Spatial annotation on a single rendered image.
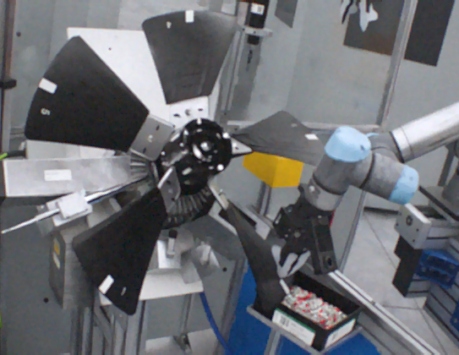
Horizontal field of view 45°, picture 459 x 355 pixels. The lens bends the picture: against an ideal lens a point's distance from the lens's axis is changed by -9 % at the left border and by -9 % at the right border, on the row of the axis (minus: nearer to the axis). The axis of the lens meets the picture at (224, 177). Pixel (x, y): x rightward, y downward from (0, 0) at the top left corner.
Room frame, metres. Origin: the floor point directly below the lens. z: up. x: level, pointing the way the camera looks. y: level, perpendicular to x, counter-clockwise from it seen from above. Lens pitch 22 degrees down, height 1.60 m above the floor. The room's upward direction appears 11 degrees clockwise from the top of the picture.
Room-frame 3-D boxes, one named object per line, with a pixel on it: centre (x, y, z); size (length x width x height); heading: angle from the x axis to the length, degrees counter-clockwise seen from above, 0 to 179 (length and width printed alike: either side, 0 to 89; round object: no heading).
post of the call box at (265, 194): (1.65, -0.13, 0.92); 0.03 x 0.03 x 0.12; 35
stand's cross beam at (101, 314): (1.31, 0.23, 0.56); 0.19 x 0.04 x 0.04; 35
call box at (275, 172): (1.65, -0.13, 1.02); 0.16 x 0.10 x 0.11; 35
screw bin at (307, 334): (1.17, -0.26, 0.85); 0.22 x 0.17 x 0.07; 51
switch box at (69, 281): (1.35, 0.37, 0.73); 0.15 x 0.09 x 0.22; 35
